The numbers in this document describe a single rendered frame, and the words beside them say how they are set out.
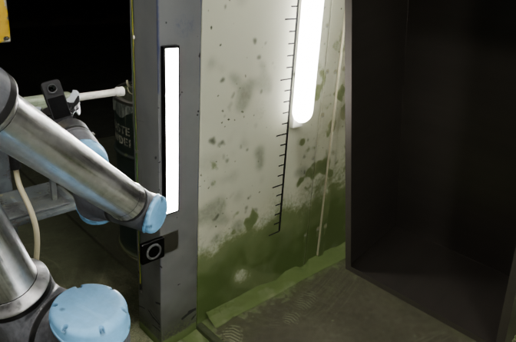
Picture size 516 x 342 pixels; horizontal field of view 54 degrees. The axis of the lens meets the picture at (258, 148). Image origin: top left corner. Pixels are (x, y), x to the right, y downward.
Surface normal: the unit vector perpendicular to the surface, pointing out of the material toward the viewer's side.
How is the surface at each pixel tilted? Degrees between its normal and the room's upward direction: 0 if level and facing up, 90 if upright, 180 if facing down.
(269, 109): 90
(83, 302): 5
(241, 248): 90
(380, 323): 0
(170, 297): 90
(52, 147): 95
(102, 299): 5
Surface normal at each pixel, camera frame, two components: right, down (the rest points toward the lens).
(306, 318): 0.06, -0.93
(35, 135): 0.87, 0.29
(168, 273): 0.68, 0.30
